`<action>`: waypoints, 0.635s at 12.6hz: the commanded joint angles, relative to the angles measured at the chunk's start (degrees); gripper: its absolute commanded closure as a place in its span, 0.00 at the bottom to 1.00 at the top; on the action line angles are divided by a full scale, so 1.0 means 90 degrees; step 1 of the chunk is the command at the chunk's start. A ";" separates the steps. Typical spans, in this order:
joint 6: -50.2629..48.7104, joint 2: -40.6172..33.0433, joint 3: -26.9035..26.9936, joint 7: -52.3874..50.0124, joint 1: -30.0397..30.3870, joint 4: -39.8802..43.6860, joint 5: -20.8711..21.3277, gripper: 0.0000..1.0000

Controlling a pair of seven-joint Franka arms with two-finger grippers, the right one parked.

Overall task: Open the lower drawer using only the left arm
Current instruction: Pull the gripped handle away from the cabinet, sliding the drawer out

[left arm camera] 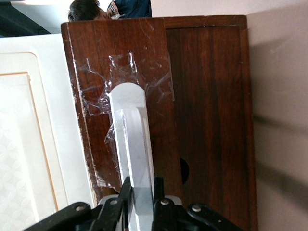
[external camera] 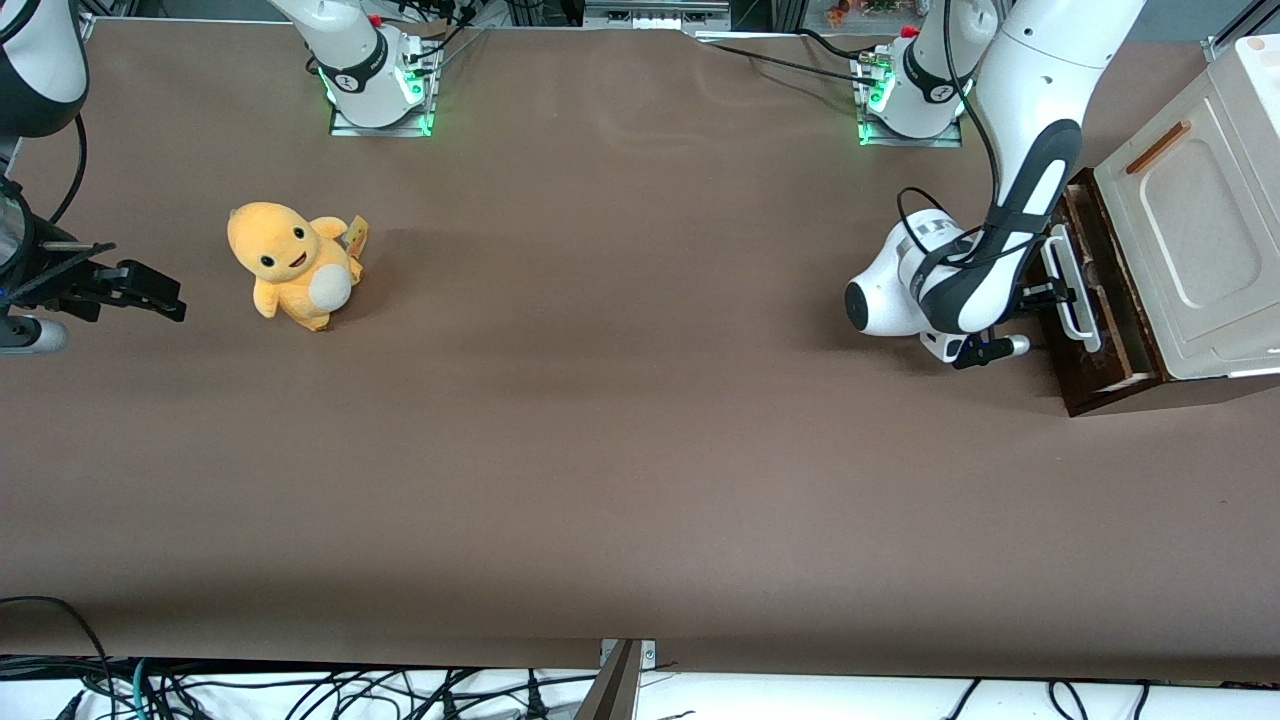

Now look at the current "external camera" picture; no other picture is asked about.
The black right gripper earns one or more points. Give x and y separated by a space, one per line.
62 278

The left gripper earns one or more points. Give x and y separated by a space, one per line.
1040 293

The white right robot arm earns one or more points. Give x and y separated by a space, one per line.
350 50

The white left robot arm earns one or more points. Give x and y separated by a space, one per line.
1040 70

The white cabinet with drawer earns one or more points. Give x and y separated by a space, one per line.
1200 230

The yellow plush toy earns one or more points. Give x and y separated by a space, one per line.
290 255

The orange strip on cabinet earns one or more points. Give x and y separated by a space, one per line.
1158 148

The colourful small objects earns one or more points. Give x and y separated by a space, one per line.
860 8

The brown table cover mat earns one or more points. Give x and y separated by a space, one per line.
620 400

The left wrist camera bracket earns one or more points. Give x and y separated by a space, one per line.
985 352

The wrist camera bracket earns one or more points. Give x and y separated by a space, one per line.
30 335
985 352

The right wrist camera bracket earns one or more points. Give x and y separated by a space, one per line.
30 335

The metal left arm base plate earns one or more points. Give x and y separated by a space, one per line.
945 136

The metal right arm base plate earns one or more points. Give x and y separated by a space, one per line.
345 126

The aluminium frame profile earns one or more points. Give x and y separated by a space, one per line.
1235 25

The grey network switch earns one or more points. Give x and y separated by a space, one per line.
655 14

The metal clamp bracket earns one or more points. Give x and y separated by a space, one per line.
648 655

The brown post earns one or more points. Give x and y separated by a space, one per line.
610 695

